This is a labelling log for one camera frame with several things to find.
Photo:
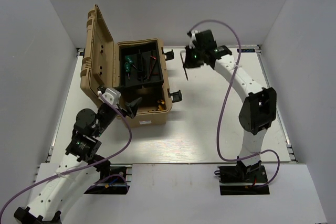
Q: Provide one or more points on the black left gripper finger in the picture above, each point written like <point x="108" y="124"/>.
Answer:
<point x="127" y="110"/>
<point x="134" y="106"/>

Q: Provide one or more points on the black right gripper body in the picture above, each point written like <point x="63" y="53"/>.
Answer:
<point x="199" y="52"/>

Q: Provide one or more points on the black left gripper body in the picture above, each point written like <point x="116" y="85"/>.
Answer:
<point x="106" y="116"/>

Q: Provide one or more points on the yellow needle-nose pliers front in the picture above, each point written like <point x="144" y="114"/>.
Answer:
<point x="160" y="105"/>

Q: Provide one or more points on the large brown hex key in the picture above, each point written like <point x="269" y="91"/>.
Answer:
<point x="149" y="63"/>

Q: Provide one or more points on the green stubby screwdriver grey cap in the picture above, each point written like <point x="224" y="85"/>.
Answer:
<point x="128" y="68"/>

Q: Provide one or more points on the tan plastic toolbox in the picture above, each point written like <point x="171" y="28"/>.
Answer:
<point x="100" y="70"/>

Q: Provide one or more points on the green stubby screwdriver orange cap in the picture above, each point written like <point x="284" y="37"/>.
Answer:
<point x="130" y="61"/>

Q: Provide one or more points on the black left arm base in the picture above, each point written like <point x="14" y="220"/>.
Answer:
<point x="115" y="180"/>

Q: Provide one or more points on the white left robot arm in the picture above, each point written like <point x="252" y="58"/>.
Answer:
<point x="80" y="167"/>

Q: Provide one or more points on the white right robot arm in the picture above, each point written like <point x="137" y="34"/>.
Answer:
<point x="258" y="103"/>

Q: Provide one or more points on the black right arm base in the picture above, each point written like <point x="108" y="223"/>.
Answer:
<point x="239" y="180"/>

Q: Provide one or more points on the black inner toolbox tray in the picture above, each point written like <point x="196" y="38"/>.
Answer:
<point x="138" y="51"/>

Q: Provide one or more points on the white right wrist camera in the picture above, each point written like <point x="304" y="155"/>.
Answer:
<point x="192" y="35"/>

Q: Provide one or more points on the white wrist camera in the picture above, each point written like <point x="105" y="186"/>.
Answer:
<point x="192" y="35"/>
<point x="110" y="95"/>

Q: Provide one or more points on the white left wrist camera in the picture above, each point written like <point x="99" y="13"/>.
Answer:
<point x="110" y="95"/>

